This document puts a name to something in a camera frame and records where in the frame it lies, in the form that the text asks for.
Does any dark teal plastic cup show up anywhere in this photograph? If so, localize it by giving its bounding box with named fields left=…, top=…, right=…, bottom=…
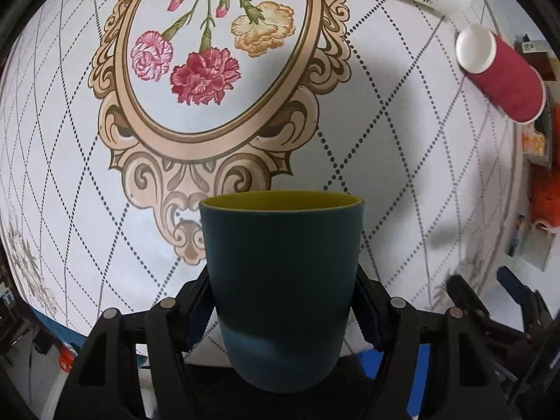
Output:
left=200, top=191, right=364, bottom=392

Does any orange plastic bag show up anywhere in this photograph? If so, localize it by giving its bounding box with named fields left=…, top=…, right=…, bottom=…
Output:
left=529, top=164, right=560, bottom=228

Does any red paper cup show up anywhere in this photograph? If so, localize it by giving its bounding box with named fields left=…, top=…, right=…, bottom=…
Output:
left=455, top=25, right=547, bottom=124

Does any floral diamond pattern tablecloth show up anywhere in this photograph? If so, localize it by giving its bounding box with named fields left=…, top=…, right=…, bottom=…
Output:
left=1, top=0, right=517, bottom=334

